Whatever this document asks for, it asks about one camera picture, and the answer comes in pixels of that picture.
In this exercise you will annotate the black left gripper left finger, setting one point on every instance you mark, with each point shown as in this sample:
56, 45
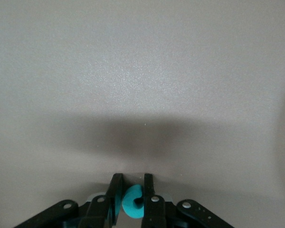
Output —
95, 213

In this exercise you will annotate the brown table cover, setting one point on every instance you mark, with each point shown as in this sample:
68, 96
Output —
133, 71

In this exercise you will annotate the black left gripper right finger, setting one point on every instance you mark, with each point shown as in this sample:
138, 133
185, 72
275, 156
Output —
156, 213

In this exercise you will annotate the teal letter c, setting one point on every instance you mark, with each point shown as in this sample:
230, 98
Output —
130, 209

